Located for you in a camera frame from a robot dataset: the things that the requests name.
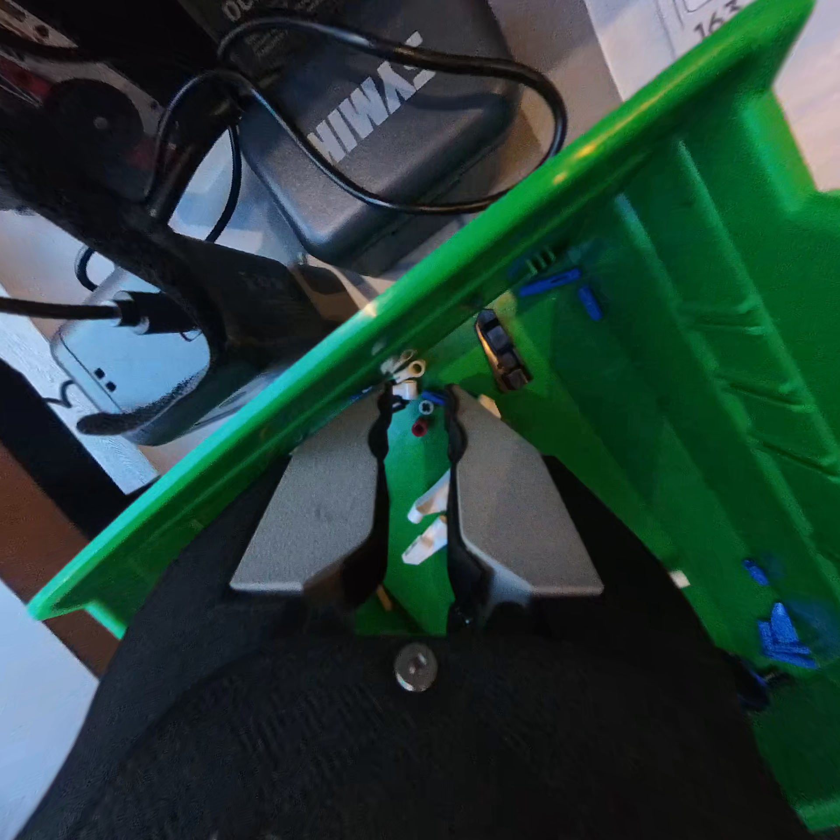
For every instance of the white angled toy piece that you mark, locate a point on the white angled toy piece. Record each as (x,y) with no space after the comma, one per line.
(430,502)
(423,544)

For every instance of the small blue toy piece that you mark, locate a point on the small blue toy piece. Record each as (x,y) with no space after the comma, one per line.
(432,399)

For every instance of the cluster of blue toy pieces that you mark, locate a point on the cluster of blue toy pieces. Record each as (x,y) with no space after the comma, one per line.
(781,636)

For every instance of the black toy piece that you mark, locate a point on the black toy piece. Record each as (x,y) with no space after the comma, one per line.
(502,348)

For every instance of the open white instruction booklet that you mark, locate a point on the open white instruction booklet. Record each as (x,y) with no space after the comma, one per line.
(623,39)

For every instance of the green plastic bin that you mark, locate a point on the green plastic bin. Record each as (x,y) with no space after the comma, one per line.
(656,328)

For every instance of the black power adapter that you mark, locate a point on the black power adapter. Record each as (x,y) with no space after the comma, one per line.
(394,131)

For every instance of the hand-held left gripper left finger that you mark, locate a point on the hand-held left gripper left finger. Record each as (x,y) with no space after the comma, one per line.
(308,518)

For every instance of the long blue toy piece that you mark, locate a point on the long blue toy piece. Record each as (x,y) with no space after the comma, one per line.
(589,303)
(548,282)

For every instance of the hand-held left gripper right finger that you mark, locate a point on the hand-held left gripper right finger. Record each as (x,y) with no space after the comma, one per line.
(518,518)

